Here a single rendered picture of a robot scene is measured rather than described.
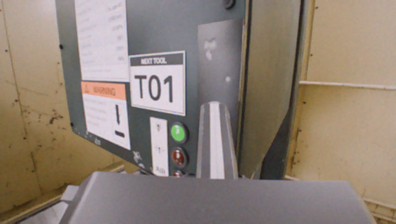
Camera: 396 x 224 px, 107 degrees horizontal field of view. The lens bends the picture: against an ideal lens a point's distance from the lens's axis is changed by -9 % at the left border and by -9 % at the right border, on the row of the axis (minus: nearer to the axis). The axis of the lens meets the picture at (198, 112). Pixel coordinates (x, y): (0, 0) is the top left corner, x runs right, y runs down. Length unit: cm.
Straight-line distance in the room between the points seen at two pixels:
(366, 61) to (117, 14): 115
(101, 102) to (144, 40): 16
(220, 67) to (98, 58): 23
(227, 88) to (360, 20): 112
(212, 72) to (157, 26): 9
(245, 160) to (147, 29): 19
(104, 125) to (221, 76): 25
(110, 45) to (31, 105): 114
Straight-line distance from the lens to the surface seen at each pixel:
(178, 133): 19
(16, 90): 138
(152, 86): 22
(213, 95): 16
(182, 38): 19
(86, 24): 37
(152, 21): 22
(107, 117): 33
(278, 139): 87
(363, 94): 121
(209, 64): 16
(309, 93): 118
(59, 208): 164
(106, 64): 31
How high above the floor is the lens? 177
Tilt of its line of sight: 13 degrees down
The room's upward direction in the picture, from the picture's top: 1 degrees clockwise
